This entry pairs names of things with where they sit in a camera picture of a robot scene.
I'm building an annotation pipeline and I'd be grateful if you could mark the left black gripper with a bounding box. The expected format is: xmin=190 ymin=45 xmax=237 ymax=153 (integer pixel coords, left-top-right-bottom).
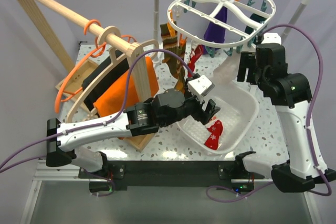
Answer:
xmin=161 ymin=79 xmax=220 ymax=128

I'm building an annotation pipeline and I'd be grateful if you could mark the red santa sock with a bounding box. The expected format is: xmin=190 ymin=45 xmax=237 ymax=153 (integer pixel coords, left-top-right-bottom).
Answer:
xmin=187 ymin=45 xmax=203 ymax=72
xmin=204 ymin=120 xmax=224 ymax=150

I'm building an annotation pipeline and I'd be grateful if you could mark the white sock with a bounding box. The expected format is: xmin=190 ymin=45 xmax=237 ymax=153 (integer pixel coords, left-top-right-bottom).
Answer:
xmin=213 ymin=55 xmax=240 ymax=85

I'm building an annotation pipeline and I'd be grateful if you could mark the dark green sock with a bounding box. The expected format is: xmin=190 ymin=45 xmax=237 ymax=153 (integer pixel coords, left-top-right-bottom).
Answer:
xmin=237 ymin=11 xmax=270 ymax=44

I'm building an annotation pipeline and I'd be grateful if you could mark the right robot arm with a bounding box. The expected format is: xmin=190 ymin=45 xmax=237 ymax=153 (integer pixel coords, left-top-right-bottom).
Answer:
xmin=234 ymin=43 xmax=335 ymax=193

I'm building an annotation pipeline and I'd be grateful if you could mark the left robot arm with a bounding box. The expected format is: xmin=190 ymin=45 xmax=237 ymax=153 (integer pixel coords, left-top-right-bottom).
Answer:
xmin=46 ymin=89 xmax=220 ymax=178

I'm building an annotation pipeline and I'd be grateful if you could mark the white clip sock hanger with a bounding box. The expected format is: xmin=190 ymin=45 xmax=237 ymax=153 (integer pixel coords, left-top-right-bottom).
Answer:
xmin=166 ymin=0 xmax=276 ymax=57

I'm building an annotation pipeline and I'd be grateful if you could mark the wooden hanger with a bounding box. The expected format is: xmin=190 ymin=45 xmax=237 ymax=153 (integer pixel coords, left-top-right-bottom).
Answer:
xmin=65 ymin=26 xmax=161 ymax=124

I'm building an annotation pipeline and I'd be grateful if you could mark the orange plastic hanger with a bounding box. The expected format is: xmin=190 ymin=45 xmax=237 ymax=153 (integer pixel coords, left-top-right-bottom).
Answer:
xmin=54 ymin=19 xmax=137 ymax=113

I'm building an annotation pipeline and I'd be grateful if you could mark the white plastic basin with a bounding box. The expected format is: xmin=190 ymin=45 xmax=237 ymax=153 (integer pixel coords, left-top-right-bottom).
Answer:
xmin=177 ymin=82 xmax=259 ymax=156

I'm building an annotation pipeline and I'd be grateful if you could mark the purple sock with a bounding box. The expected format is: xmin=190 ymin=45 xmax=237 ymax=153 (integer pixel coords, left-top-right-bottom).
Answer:
xmin=204 ymin=7 xmax=227 ymax=44

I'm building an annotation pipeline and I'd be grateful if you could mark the white drying rack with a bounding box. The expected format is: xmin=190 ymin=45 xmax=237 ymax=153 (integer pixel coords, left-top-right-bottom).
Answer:
xmin=149 ymin=0 xmax=321 ymax=96

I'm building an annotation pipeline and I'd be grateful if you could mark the striped olive sock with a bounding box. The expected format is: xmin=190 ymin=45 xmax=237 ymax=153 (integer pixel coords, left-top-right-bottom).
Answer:
xmin=173 ymin=40 xmax=186 ymax=93
xmin=160 ymin=24 xmax=177 ymax=65

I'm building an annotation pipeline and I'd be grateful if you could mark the orange cloth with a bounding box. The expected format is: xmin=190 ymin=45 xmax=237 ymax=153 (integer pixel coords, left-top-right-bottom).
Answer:
xmin=93 ymin=57 xmax=159 ymax=117

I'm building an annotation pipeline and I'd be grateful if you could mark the black cloth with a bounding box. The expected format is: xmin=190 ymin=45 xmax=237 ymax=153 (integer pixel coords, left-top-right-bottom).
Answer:
xmin=81 ymin=52 xmax=129 ymax=116

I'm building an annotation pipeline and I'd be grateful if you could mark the wooden clothes rack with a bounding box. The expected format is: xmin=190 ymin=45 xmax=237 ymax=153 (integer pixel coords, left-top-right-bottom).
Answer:
xmin=2 ymin=0 xmax=158 ymax=153

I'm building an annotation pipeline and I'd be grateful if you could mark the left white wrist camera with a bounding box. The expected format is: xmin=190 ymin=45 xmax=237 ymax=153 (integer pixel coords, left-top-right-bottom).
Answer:
xmin=187 ymin=74 xmax=215 ymax=98

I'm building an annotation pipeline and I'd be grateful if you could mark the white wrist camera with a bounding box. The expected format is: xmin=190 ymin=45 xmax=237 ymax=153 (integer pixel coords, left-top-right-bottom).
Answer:
xmin=187 ymin=74 xmax=215 ymax=98
xmin=260 ymin=32 xmax=282 ymax=45

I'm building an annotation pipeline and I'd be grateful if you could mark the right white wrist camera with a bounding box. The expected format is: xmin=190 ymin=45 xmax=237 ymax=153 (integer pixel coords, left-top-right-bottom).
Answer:
xmin=260 ymin=32 xmax=282 ymax=45

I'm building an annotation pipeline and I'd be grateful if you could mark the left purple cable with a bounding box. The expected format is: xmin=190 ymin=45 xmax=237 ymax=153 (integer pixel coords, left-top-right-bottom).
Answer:
xmin=0 ymin=49 xmax=196 ymax=174

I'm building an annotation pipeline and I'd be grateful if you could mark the purple cable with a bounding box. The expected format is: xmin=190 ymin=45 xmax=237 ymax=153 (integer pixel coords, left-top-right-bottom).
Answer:
xmin=206 ymin=24 xmax=333 ymax=204
xmin=0 ymin=49 xmax=196 ymax=174

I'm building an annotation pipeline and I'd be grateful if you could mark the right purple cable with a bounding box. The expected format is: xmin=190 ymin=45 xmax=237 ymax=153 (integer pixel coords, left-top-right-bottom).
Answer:
xmin=206 ymin=24 xmax=333 ymax=204

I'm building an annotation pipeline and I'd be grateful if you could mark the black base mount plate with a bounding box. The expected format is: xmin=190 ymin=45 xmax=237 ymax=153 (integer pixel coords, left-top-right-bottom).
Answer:
xmin=79 ymin=161 xmax=255 ymax=193

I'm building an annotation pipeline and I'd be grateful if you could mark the aluminium frame rail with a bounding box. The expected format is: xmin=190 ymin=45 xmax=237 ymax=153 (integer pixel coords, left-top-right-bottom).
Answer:
xmin=20 ymin=160 xmax=91 ymax=223

